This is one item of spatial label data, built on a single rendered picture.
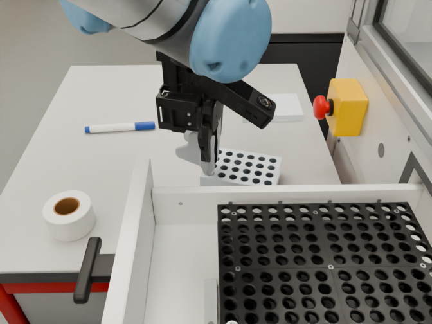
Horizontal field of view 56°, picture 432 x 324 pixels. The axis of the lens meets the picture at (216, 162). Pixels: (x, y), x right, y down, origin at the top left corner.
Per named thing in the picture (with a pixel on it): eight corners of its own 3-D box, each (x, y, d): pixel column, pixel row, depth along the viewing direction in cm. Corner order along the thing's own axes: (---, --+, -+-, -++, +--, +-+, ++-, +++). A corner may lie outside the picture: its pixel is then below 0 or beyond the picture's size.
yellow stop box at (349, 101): (328, 137, 67) (337, 100, 62) (319, 113, 72) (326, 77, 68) (359, 137, 67) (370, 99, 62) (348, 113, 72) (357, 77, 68)
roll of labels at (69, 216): (62, 249, 59) (55, 231, 57) (41, 222, 63) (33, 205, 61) (104, 225, 63) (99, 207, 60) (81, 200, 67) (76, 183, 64)
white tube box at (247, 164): (200, 193, 68) (199, 176, 66) (212, 162, 74) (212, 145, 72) (273, 206, 66) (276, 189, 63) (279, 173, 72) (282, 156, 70)
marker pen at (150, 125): (85, 135, 81) (83, 128, 80) (86, 130, 82) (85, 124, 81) (155, 130, 82) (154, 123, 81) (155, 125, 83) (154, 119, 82)
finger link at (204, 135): (204, 148, 63) (204, 99, 58) (215, 150, 63) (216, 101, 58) (196, 166, 60) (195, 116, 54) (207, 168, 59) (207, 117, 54)
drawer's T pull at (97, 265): (74, 306, 37) (71, 299, 36) (91, 242, 43) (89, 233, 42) (114, 306, 37) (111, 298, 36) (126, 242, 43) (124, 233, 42)
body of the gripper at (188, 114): (175, 105, 64) (169, 32, 57) (227, 113, 63) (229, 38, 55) (158, 133, 59) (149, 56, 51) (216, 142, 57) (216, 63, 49)
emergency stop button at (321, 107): (314, 124, 67) (318, 103, 64) (310, 111, 70) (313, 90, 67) (332, 124, 67) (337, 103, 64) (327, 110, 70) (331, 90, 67)
